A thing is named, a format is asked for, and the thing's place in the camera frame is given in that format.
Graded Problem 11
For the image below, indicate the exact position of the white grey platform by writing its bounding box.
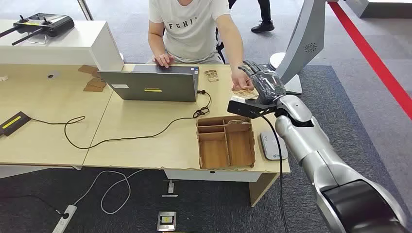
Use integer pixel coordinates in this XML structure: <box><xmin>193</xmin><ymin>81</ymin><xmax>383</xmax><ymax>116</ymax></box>
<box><xmin>344</xmin><ymin>0</ymin><xmax>412</xmax><ymax>19</ymax></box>

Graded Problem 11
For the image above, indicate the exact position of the grey laptop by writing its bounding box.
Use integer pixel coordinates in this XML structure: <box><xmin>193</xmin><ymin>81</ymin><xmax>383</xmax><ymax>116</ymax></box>
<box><xmin>98</xmin><ymin>64</ymin><xmax>200</xmax><ymax>103</ymax></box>

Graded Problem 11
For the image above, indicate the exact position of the black power brick yellow label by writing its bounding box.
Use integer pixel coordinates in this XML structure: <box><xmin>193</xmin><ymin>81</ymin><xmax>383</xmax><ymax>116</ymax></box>
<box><xmin>0</xmin><ymin>111</ymin><xmax>32</xmax><ymax>137</ymax></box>

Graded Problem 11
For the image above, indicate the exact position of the small wooden card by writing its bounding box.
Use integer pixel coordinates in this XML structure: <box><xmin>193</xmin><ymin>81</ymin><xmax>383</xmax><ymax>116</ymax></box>
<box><xmin>204</xmin><ymin>69</ymin><xmax>220</xmax><ymax>83</ymax></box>

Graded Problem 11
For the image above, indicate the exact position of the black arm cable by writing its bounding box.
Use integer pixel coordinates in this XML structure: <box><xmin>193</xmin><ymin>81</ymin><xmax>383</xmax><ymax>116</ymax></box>
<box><xmin>260</xmin><ymin>114</ymin><xmax>290</xmax><ymax>233</ymax></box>

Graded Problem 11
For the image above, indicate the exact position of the person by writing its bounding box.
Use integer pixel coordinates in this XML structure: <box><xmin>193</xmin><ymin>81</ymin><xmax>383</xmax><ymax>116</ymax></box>
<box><xmin>147</xmin><ymin>0</ymin><xmax>255</xmax><ymax>91</ymax></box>

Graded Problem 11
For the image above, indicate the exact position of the black floor cable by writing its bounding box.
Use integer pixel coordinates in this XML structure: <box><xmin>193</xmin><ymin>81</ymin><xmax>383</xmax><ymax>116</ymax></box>
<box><xmin>0</xmin><ymin>194</ymin><xmax>63</xmax><ymax>216</ymax></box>

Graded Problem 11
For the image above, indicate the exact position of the white counter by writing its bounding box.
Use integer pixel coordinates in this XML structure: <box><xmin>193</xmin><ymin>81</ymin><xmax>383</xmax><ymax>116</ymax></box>
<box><xmin>0</xmin><ymin>19</ymin><xmax>125</xmax><ymax>72</ymax></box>

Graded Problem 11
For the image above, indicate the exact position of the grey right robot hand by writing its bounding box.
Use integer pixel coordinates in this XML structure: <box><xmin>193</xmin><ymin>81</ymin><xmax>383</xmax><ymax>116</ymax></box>
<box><xmin>238</xmin><ymin>59</ymin><xmax>287</xmax><ymax>105</ymax></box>

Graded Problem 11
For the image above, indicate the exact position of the white round base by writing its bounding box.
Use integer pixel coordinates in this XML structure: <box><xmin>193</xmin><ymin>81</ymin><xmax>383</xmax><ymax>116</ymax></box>
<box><xmin>269</xmin><ymin>51</ymin><xmax>287</xmax><ymax>70</ymax></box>

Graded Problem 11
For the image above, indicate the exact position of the person's right hand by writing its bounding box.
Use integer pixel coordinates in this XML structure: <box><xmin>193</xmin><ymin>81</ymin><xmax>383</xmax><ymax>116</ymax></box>
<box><xmin>154</xmin><ymin>53</ymin><xmax>175</xmax><ymax>68</ymax></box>

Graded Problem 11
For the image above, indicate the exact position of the silver kiosk stand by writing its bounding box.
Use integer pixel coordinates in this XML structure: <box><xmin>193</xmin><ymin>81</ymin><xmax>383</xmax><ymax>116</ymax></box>
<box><xmin>268</xmin><ymin>0</ymin><xmax>327</xmax><ymax>95</ymax></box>

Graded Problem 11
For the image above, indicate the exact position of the floor socket with white plug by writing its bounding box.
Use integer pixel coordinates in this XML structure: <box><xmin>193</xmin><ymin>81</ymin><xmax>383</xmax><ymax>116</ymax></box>
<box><xmin>161</xmin><ymin>179</ymin><xmax>179</xmax><ymax>198</ymax></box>

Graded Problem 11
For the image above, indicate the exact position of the white power strip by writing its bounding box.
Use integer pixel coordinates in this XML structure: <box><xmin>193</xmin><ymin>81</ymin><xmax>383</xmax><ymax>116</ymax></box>
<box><xmin>52</xmin><ymin>204</ymin><xmax>78</xmax><ymax>233</ymax></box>

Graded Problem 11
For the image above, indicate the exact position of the dark grey floor rug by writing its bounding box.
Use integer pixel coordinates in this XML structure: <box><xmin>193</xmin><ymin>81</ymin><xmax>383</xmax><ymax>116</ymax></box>
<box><xmin>0</xmin><ymin>63</ymin><xmax>406</xmax><ymax>233</ymax></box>

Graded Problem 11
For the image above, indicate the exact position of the light wood desk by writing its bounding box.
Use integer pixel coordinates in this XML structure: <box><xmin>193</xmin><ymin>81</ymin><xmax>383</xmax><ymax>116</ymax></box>
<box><xmin>83</xmin><ymin>63</ymin><xmax>292</xmax><ymax>207</ymax></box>
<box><xmin>0</xmin><ymin>63</ymin><xmax>114</xmax><ymax>179</ymax></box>

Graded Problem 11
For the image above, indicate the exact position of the metal pole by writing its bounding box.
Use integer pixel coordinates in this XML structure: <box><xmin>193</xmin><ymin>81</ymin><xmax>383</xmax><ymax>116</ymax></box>
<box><xmin>76</xmin><ymin>0</ymin><xmax>95</xmax><ymax>21</ymax></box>

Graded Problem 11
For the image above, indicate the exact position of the clear controller stand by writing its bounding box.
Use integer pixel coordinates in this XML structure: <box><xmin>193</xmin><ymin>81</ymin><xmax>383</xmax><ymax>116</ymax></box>
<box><xmin>27</xmin><ymin>33</ymin><xmax>49</xmax><ymax>45</ymax></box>

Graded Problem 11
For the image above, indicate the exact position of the grey card reader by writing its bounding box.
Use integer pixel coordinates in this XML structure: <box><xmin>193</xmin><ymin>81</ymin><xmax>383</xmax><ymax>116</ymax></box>
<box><xmin>259</xmin><ymin>130</ymin><xmax>289</xmax><ymax>161</ymax></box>

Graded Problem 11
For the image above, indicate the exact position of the black office chair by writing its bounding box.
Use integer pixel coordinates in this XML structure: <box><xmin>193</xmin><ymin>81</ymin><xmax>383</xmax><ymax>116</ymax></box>
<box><xmin>215</xmin><ymin>27</ymin><xmax>226</xmax><ymax>64</ymax></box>

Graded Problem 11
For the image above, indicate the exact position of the wooden compartment tray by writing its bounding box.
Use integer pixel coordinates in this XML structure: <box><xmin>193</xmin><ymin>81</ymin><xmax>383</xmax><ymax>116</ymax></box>
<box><xmin>195</xmin><ymin>115</ymin><xmax>256</xmax><ymax>170</ymax></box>

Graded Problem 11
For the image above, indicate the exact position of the white floor cable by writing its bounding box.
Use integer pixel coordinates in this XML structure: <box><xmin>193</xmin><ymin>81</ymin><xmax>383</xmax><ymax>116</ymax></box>
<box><xmin>72</xmin><ymin>168</ymin><xmax>145</xmax><ymax>216</ymax></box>

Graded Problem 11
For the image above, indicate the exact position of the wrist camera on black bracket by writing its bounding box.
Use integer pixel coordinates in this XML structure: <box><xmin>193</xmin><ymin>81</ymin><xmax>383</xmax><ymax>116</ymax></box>
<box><xmin>227</xmin><ymin>96</ymin><xmax>281</xmax><ymax>119</ymax></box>

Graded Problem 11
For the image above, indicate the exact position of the silver floor socket box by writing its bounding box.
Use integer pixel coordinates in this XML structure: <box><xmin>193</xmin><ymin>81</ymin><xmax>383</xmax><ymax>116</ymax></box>
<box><xmin>156</xmin><ymin>211</ymin><xmax>177</xmax><ymax>232</ymax></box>

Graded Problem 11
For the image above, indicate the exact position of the black laptop power cable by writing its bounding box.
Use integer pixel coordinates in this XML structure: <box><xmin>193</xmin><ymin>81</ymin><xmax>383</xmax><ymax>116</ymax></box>
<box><xmin>30</xmin><ymin>90</ymin><xmax>212</xmax><ymax>150</ymax></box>

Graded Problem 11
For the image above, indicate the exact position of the black remote controller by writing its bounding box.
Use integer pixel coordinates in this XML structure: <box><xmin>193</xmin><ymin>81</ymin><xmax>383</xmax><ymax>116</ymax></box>
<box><xmin>0</xmin><ymin>13</ymin><xmax>75</xmax><ymax>46</ymax></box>

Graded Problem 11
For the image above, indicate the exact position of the person walking by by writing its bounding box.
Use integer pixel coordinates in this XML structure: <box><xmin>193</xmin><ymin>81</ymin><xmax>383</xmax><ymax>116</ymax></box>
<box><xmin>227</xmin><ymin>0</ymin><xmax>275</xmax><ymax>34</ymax></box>

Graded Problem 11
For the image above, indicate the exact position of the person's left hand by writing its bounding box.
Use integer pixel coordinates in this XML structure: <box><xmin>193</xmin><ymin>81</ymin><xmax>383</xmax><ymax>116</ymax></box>
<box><xmin>231</xmin><ymin>68</ymin><xmax>255</xmax><ymax>91</ymax></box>

